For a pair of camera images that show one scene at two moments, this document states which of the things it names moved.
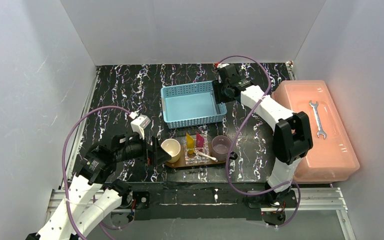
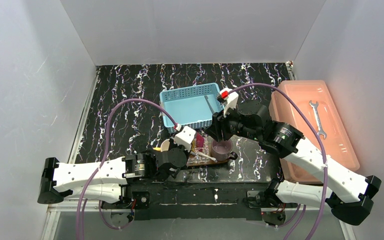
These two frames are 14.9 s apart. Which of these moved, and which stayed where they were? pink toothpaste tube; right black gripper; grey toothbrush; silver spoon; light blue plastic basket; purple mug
Moved: right black gripper; grey toothbrush
Stayed: light blue plastic basket; pink toothpaste tube; silver spoon; purple mug
